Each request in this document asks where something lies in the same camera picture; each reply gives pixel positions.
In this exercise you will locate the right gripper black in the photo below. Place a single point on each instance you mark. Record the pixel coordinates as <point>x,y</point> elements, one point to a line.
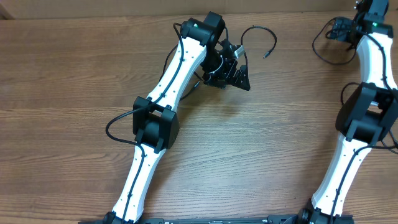
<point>339,29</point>

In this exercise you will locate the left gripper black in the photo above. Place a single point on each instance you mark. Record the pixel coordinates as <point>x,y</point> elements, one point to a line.
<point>226,76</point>

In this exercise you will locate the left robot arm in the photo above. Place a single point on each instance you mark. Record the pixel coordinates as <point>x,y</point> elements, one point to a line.
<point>155,121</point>

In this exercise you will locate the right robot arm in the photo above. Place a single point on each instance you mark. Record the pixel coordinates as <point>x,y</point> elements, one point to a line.
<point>366,117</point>

